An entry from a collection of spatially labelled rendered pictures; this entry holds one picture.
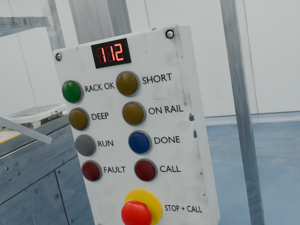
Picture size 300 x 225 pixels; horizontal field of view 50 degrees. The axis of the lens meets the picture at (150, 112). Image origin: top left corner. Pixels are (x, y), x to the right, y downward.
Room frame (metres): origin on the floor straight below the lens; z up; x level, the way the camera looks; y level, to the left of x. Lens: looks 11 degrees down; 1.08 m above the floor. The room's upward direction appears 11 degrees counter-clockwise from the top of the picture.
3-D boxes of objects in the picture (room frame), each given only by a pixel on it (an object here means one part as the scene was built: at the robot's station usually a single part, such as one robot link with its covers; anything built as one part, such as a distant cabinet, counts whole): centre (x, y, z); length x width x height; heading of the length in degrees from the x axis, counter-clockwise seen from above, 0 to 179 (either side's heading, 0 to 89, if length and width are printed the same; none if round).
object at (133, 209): (0.37, 0.03, 0.89); 0.04 x 0.04 x 0.04; 64
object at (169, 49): (0.41, 0.02, 0.97); 0.17 x 0.06 x 0.26; 64
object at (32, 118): (1.39, 0.50, 0.89); 0.25 x 0.24 x 0.02; 64
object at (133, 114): (0.37, 0.02, 1.01); 0.03 x 0.01 x 0.03; 64
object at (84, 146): (0.41, 0.09, 0.97); 0.03 x 0.01 x 0.03; 64
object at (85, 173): (0.41, 0.09, 0.94); 0.03 x 0.01 x 0.03; 64
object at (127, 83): (0.37, 0.02, 1.05); 0.03 x 0.01 x 0.03; 64
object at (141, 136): (0.37, 0.02, 0.97); 0.03 x 0.01 x 0.03; 64
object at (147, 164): (0.37, 0.02, 0.94); 0.03 x 0.01 x 0.03; 64
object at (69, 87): (0.41, 0.09, 1.05); 0.03 x 0.01 x 0.03; 64
